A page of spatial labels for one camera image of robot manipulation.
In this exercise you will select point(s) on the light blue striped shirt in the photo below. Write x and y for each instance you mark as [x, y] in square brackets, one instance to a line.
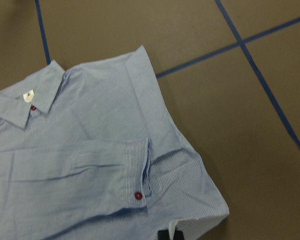
[92, 153]

